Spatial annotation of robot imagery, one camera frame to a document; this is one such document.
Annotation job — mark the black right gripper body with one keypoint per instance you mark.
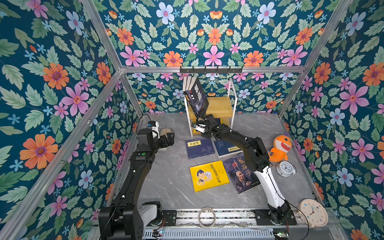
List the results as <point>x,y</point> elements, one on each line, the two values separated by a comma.
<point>208,130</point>

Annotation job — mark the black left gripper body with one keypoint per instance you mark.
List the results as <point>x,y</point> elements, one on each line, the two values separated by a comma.
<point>161,142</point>

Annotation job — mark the navy book small label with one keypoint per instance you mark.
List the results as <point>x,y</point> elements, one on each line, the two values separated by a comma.
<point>224,148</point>

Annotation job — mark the dark blue yellow-label book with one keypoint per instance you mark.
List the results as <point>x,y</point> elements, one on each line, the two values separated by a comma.
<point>199,148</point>

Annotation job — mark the black wolf cover book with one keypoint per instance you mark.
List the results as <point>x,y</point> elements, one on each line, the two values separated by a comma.
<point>198,89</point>

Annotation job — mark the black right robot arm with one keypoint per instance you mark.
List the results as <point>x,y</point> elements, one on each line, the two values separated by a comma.
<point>256,158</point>

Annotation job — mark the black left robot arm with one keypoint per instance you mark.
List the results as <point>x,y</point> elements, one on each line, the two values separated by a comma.
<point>123,220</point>

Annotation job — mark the yellow book in shelf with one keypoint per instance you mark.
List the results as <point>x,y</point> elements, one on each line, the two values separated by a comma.
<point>195,130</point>

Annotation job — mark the black book on shelf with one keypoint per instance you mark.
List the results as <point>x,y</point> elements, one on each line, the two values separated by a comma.
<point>187,90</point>

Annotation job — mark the yellow cartoon cover book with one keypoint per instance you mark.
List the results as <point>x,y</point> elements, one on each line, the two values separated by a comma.
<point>209,176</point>

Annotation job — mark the orange shark plush toy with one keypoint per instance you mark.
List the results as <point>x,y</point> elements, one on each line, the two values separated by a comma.
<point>282,145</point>

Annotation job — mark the white alarm clock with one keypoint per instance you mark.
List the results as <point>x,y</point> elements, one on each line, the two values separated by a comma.
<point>285,169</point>

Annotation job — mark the clear tape roll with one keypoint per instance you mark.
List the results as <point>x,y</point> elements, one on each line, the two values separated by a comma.
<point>207,218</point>

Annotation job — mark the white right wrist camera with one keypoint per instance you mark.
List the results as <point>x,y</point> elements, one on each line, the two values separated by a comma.
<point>199,127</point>

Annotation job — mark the wooden white-frame bookshelf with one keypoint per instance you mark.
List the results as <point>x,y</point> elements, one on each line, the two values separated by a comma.
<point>223,108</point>

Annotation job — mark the black hook rail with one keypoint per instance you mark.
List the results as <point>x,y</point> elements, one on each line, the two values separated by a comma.
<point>208,70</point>

